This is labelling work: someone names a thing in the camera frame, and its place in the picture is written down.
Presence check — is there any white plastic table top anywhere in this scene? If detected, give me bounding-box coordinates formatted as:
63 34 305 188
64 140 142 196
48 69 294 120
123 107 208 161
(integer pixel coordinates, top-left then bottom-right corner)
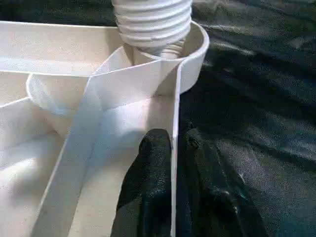
0 19 211 237

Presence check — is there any black work mat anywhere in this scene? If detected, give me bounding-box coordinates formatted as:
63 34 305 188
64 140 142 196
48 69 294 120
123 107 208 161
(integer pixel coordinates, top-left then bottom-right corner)
0 0 316 237

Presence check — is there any white plastic table leg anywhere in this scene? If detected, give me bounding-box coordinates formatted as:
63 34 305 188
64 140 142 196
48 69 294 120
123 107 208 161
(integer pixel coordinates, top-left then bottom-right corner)
111 0 194 61

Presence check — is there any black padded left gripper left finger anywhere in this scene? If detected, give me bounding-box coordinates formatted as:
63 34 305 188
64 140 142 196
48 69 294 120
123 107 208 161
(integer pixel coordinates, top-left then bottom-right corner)
111 128 174 237

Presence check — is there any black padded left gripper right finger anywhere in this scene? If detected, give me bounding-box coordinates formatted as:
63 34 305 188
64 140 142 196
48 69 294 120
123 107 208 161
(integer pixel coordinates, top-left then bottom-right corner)
176 126 270 237

